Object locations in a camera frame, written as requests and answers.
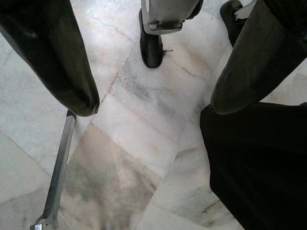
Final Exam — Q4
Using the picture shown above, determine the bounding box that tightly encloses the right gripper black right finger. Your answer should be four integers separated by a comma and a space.
210, 0, 307, 115

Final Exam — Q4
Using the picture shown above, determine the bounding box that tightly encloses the black t-shirt white logo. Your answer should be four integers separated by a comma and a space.
200, 102, 307, 230

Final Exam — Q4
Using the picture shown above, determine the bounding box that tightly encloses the silver robot left leg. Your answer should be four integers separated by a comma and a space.
233, 0, 256, 21

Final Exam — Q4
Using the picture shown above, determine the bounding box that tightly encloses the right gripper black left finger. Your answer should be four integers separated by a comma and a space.
0, 0, 100, 117

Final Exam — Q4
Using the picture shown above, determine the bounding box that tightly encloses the black robot right foot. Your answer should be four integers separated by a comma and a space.
138, 9, 164, 69

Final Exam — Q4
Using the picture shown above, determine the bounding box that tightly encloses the silver metal clothes rack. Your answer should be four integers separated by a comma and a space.
30, 110, 77, 230

